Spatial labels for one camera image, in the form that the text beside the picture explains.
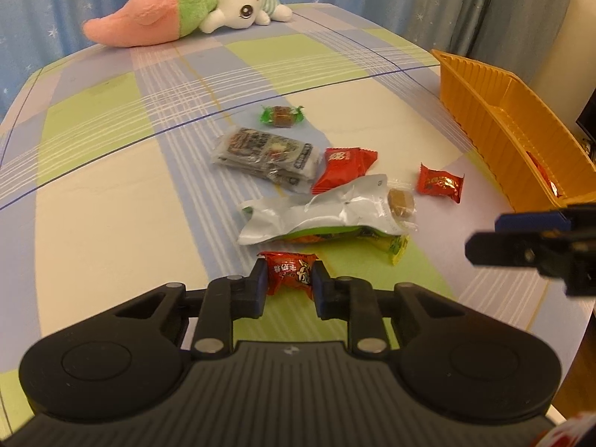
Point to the brown candy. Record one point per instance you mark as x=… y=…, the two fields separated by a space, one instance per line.
x=401 y=201

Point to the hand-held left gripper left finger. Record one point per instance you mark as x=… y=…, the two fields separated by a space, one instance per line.
x=260 y=281

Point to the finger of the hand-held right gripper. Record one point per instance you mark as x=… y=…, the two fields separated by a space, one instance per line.
x=531 y=221
x=507 y=247

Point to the dark printed snack packet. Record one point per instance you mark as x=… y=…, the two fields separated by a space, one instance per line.
x=267 y=153

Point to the small red wrapped candy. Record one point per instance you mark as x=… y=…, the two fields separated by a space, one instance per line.
x=545 y=175

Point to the silver white snack bag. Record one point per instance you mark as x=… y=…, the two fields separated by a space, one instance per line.
x=321 y=212

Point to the plaid bed sheet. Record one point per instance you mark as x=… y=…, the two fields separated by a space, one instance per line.
x=116 y=186

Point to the person's printed clothing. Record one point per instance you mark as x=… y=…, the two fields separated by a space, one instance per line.
x=565 y=433

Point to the orange plastic tray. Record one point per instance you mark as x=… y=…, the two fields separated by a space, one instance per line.
x=484 y=102

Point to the blue starry curtain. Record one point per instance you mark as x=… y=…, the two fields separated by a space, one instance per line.
x=46 y=0

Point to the white rabbit carrot plush toy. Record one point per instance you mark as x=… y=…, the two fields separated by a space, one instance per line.
x=149 y=7

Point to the dark screen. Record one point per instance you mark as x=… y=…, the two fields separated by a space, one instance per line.
x=587 y=121

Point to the flat red snack packet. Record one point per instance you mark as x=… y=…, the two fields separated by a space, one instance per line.
x=340 y=165

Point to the red candy with white print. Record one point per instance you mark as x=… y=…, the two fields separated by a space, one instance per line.
x=291 y=271

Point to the red candy with gold print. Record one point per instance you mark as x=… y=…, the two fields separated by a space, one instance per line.
x=440 y=182

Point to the yellow green candy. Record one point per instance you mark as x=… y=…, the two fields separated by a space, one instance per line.
x=397 y=247

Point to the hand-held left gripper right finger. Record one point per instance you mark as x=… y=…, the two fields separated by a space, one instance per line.
x=319 y=286

